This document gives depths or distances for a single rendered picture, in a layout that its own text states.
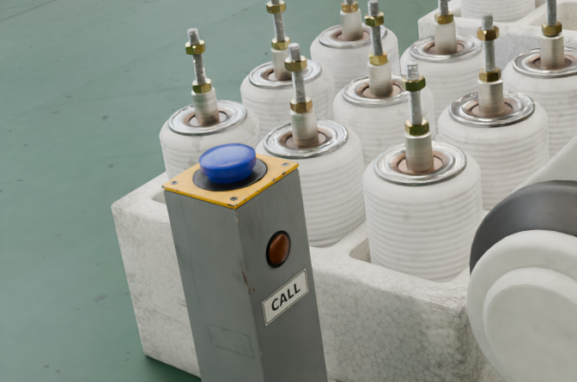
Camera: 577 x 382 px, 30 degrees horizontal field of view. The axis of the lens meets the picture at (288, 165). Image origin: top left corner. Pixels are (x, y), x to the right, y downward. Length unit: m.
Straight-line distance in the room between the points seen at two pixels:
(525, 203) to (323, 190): 0.35
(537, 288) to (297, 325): 0.28
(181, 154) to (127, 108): 0.79
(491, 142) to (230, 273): 0.29
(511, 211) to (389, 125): 0.41
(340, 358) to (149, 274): 0.23
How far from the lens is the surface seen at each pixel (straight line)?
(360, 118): 1.00
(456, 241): 0.87
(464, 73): 1.08
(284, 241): 0.76
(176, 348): 1.10
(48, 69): 2.03
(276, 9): 1.07
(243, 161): 0.74
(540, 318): 0.58
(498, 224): 0.60
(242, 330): 0.78
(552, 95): 1.03
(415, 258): 0.87
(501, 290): 0.58
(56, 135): 1.73
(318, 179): 0.91
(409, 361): 0.89
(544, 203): 0.58
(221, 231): 0.74
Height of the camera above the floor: 0.64
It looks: 26 degrees down
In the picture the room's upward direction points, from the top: 8 degrees counter-clockwise
